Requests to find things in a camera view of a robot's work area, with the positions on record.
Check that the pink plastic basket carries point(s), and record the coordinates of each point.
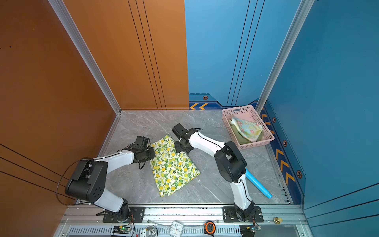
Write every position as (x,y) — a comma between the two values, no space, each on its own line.
(247,113)

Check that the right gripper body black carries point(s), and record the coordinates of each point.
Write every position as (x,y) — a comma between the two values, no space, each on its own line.
(179,147)

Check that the white power plug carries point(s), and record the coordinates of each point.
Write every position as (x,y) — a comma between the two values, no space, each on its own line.
(149,231)

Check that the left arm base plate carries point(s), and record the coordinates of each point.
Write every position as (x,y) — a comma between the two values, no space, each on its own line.
(128,214)

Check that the black board with wires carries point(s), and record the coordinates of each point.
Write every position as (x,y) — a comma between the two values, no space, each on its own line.
(249,230)

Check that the green circuit board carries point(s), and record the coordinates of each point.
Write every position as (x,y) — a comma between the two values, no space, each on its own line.
(121,231)

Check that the orange black tape measure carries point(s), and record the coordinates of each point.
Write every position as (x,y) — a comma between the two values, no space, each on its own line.
(209,228)

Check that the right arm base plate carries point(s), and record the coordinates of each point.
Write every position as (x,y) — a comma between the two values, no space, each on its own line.
(233,214)

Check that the light blue plastic tube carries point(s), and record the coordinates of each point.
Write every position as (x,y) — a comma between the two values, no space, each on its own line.
(258,185)

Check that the olive green skirt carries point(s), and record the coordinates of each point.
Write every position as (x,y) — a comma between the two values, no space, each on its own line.
(242,140)

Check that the brass round knob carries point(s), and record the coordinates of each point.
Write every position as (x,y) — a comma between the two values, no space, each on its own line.
(277,220)

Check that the white square clock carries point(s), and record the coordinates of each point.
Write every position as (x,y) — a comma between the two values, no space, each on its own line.
(176,229)

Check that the lemon print skirt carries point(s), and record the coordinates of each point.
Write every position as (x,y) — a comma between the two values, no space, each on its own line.
(171,170)

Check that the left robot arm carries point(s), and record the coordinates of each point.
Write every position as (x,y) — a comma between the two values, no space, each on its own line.
(89,178)

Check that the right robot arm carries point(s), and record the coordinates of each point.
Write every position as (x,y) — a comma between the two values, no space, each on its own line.
(230,163)

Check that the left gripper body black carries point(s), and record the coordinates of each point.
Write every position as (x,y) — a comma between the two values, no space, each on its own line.
(148,154)

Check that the pastel floral skirt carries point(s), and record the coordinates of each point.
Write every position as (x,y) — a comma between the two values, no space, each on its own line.
(249,130)

